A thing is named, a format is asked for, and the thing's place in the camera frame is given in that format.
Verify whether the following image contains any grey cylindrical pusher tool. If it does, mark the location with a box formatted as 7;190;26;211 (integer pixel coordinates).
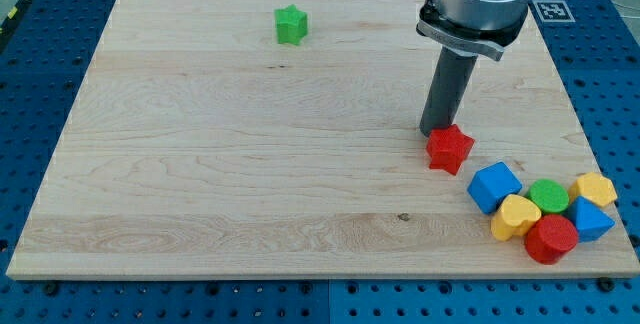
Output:
419;47;477;137

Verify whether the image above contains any red star block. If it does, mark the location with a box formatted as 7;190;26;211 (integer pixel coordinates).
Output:
425;124;475;176

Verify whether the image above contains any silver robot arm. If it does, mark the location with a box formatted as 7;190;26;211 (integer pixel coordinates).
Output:
416;0;529;136

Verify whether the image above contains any green circle block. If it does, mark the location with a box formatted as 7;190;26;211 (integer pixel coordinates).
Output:
525;179;569;214

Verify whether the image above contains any green star block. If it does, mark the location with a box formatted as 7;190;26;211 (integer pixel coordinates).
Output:
274;4;308;46

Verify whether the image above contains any white fiducial marker tag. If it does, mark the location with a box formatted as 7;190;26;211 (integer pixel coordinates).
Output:
532;0;575;23

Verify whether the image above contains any blue cube block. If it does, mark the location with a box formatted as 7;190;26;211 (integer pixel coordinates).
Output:
467;162;523;215

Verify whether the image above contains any yellow heart block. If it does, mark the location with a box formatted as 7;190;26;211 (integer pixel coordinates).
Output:
490;194;542;241

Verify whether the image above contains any yellow hexagon block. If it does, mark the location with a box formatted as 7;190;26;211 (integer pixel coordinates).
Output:
568;172;618;208

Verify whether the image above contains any red cylinder block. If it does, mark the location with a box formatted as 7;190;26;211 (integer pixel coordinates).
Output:
524;214;579;265

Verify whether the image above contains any blue triangle block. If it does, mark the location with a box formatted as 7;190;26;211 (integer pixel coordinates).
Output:
564;196;615;243

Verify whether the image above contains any wooden board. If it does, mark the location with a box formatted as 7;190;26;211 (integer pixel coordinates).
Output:
7;0;639;280

